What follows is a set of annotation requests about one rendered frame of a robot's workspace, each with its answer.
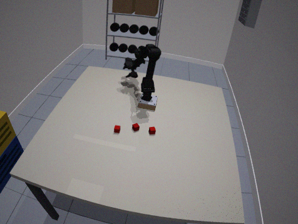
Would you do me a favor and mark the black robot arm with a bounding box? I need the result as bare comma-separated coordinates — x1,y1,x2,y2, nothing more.
124,44,161,101

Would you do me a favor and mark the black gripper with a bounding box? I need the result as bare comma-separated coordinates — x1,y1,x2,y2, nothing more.
126,58,140,78

